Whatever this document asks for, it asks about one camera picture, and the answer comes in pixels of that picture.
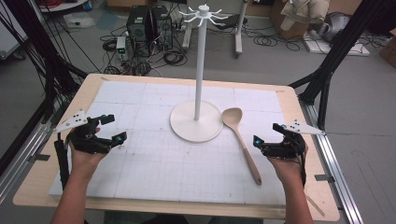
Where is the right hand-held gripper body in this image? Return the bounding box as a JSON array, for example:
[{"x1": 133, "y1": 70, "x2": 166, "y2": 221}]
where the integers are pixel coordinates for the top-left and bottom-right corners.
[{"x1": 261, "y1": 119, "x2": 327, "y2": 161}]

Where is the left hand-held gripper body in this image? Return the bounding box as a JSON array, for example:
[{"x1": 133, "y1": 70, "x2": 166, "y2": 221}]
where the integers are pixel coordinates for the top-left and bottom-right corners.
[{"x1": 52, "y1": 108, "x2": 118, "y2": 155}]

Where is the wooden spoon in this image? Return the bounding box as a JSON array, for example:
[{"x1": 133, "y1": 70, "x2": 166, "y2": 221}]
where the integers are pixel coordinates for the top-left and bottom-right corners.
[{"x1": 220, "y1": 106, "x2": 263, "y2": 187}]

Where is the white hook stand rack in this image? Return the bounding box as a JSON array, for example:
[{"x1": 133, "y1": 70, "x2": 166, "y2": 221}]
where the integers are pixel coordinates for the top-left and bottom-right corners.
[{"x1": 169, "y1": 3, "x2": 230, "y2": 144}]

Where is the person's right hand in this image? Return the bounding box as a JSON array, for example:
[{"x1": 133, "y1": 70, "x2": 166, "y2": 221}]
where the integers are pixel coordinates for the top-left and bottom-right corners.
[{"x1": 267, "y1": 143, "x2": 310, "y2": 189}]

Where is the person's left hand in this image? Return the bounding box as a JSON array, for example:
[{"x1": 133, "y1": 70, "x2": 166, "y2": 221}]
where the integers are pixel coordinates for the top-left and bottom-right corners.
[{"x1": 66, "y1": 126, "x2": 110, "y2": 183}]

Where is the black tape piece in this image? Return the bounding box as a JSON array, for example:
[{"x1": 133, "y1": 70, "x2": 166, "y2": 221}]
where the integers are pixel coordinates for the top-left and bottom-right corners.
[
  {"x1": 33, "y1": 152, "x2": 51, "y2": 162},
  {"x1": 314, "y1": 174, "x2": 336, "y2": 184}
]

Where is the white grid mat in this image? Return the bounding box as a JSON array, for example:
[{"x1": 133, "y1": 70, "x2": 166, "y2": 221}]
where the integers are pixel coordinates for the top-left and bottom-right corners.
[{"x1": 49, "y1": 80, "x2": 288, "y2": 206}]

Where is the wooden stick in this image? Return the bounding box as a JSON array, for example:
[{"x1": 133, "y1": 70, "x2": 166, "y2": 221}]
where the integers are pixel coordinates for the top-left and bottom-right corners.
[{"x1": 305, "y1": 195, "x2": 327, "y2": 218}]

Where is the small grey power supply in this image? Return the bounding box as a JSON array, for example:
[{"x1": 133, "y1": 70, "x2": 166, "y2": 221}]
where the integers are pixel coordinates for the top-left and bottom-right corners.
[{"x1": 115, "y1": 35, "x2": 129, "y2": 62}]

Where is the person's lap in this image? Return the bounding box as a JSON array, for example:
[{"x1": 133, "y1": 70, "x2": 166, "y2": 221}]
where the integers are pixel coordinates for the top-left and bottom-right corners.
[{"x1": 103, "y1": 210, "x2": 265, "y2": 224}]

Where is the black computer tower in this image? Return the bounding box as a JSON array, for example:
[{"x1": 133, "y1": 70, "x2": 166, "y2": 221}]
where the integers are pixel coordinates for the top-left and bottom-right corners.
[
  {"x1": 150, "y1": 5, "x2": 174, "y2": 51},
  {"x1": 125, "y1": 5, "x2": 153, "y2": 58}
]

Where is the cardboard box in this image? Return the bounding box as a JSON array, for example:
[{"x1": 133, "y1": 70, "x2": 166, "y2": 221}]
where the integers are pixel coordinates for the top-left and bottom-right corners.
[
  {"x1": 269, "y1": 0, "x2": 312, "y2": 41},
  {"x1": 377, "y1": 27, "x2": 396, "y2": 70}
]

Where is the white stand leg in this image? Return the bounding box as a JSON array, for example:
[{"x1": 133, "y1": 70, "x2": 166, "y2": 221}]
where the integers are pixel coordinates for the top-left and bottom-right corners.
[
  {"x1": 181, "y1": 0, "x2": 194, "y2": 51},
  {"x1": 234, "y1": 0, "x2": 250, "y2": 59}
]

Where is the white flat board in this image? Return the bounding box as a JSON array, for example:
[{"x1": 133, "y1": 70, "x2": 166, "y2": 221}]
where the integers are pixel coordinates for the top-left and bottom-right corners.
[{"x1": 303, "y1": 33, "x2": 372, "y2": 58}]

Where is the clear plastic bag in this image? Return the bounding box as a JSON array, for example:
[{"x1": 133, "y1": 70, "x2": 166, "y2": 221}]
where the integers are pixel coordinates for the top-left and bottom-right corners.
[{"x1": 63, "y1": 11, "x2": 96, "y2": 30}]

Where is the grey bag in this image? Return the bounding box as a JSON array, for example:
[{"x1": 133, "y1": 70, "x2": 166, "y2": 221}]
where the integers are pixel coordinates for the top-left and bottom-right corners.
[{"x1": 317, "y1": 11, "x2": 352, "y2": 43}]

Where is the beige jacket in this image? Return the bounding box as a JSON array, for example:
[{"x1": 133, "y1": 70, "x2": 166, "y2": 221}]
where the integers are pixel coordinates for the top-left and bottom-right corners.
[{"x1": 279, "y1": 0, "x2": 332, "y2": 32}]

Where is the grey cabinet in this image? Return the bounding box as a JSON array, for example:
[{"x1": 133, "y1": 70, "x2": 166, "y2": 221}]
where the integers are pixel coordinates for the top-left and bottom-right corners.
[{"x1": 0, "y1": 0, "x2": 30, "y2": 61}]

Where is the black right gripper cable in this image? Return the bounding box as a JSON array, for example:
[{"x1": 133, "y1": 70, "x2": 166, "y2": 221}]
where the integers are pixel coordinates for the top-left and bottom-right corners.
[{"x1": 297, "y1": 153, "x2": 308, "y2": 188}]

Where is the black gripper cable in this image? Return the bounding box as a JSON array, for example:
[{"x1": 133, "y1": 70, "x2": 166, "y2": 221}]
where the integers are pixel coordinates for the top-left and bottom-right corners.
[
  {"x1": 53, "y1": 139, "x2": 70, "y2": 191},
  {"x1": 297, "y1": 153, "x2": 308, "y2": 188}
]

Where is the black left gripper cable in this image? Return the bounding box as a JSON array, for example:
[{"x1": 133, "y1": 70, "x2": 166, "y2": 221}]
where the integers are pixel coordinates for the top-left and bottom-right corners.
[{"x1": 53, "y1": 139, "x2": 70, "y2": 191}]

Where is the aluminium rail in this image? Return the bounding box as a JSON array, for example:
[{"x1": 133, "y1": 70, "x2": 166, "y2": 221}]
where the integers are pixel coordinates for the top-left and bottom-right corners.
[
  {"x1": 298, "y1": 95, "x2": 365, "y2": 224},
  {"x1": 0, "y1": 101, "x2": 64, "y2": 204}
]

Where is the coiled black floor cable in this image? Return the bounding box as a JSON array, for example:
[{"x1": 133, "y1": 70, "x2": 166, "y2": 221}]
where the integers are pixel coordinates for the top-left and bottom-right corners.
[
  {"x1": 252, "y1": 35, "x2": 302, "y2": 53},
  {"x1": 163, "y1": 49, "x2": 189, "y2": 67}
]

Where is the black metal frame post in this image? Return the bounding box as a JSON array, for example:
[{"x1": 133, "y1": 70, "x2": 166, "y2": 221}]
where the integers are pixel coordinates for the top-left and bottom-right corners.
[
  {"x1": 3, "y1": 0, "x2": 90, "y2": 125},
  {"x1": 288, "y1": 0, "x2": 388, "y2": 132}
]

